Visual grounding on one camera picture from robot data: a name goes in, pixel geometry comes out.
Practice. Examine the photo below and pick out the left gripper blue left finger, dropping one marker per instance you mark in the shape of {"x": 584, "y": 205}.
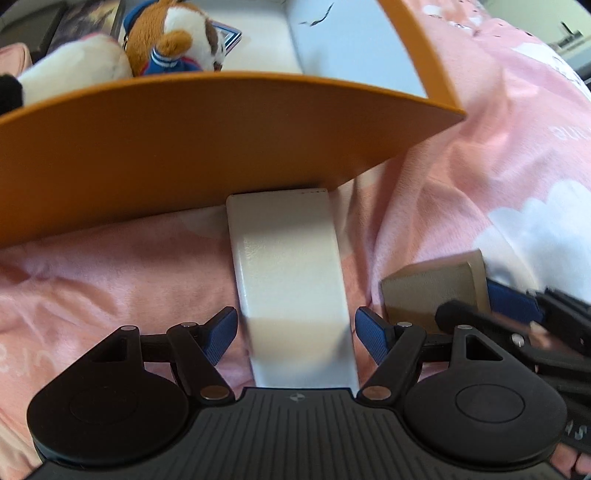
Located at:
{"x": 216, "y": 335}

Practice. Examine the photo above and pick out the white rectangular box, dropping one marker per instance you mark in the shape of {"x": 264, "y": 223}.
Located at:
{"x": 291, "y": 289}

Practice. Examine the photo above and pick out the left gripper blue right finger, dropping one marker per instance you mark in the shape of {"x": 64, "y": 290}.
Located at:
{"x": 377, "y": 335}

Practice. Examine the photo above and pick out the dark grey gift box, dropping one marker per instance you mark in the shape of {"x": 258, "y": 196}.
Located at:
{"x": 35, "y": 29}

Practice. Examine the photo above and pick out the white door with handle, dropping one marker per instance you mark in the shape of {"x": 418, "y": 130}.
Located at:
{"x": 564, "y": 25}

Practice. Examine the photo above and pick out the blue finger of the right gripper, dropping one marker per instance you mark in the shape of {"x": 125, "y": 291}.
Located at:
{"x": 513, "y": 304}

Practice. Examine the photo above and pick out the orange cardboard storage box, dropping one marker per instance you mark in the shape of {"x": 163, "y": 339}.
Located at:
{"x": 316, "y": 93}

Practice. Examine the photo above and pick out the beige small cardboard box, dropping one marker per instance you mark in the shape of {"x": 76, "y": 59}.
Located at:
{"x": 414, "y": 293}

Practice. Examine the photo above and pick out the brown fox plush blue outfit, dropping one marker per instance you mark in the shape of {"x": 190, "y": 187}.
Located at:
{"x": 171, "y": 37}

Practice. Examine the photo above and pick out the dark illustrated card box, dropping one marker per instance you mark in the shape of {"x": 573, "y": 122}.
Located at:
{"x": 88, "y": 18}

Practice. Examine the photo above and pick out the pink mini backpack pouch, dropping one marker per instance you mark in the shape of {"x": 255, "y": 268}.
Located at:
{"x": 14, "y": 59}

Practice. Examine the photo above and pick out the blue white paper tag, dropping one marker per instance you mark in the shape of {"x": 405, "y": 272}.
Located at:
{"x": 229, "y": 35}

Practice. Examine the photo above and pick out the pink patterned duvet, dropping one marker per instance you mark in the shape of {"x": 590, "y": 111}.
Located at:
{"x": 512, "y": 180}

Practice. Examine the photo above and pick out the white pink striped bunny plush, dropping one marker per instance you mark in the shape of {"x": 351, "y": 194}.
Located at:
{"x": 83, "y": 63}

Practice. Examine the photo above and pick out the right hand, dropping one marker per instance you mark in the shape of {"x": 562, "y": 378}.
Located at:
{"x": 571, "y": 463}

